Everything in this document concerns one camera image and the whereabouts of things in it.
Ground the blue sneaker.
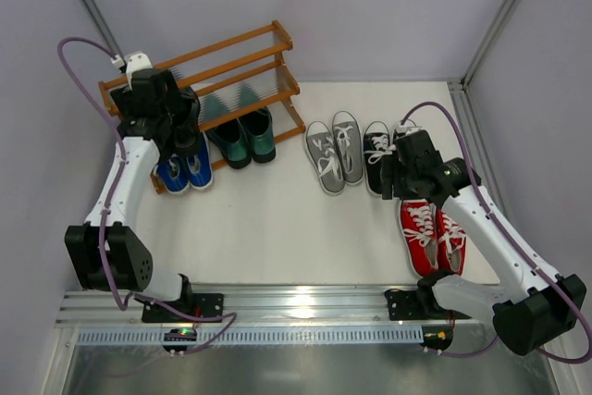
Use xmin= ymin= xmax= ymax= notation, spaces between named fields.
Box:
xmin=154 ymin=155 xmax=190 ymax=194
xmin=184 ymin=134 xmax=214 ymax=191

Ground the black loafer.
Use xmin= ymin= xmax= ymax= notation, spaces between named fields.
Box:
xmin=173 ymin=87 xmax=203 ymax=157

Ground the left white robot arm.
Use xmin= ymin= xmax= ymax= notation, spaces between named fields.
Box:
xmin=65 ymin=52 xmax=205 ymax=319

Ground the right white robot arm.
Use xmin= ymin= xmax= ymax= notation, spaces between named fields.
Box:
xmin=383 ymin=127 xmax=586 ymax=356

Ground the left black sneaker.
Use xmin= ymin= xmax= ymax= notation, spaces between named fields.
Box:
xmin=363 ymin=121 xmax=391 ymax=197

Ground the left red sneaker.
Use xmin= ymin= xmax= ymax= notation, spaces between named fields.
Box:
xmin=399 ymin=200 xmax=438 ymax=277

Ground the red sneaker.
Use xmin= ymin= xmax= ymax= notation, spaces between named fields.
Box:
xmin=436 ymin=209 xmax=467 ymax=275
xmin=399 ymin=200 xmax=438 ymax=277

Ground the right grey sneaker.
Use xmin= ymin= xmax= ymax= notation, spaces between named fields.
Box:
xmin=331 ymin=110 xmax=364 ymax=185

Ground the grey sneaker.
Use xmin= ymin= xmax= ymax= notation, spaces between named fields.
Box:
xmin=304 ymin=121 xmax=345 ymax=195
xmin=331 ymin=110 xmax=364 ymax=185

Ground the right red sneaker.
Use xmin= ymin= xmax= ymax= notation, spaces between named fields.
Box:
xmin=436 ymin=209 xmax=467 ymax=275

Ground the left grey sneaker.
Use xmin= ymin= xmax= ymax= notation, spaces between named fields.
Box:
xmin=304 ymin=121 xmax=345 ymax=195

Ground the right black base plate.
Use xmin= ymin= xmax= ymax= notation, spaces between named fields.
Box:
xmin=384 ymin=289 xmax=427 ymax=321

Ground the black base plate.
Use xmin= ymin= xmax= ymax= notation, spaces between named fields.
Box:
xmin=142 ymin=292 xmax=224 ymax=324
xmin=384 ymin=289 xmax=427 ymax=321

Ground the slotted cable duct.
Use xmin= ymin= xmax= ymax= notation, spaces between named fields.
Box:
xmin=76 ymin=324 xmax=424 ymax=347

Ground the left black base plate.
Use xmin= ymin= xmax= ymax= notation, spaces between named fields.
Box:
xmin=142 ymin=292 xmax=224 ymax=324

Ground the aluminium mounting rail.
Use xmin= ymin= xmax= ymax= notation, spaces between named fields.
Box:
xmin=54 ymin=284 xmax=519 ymax=327

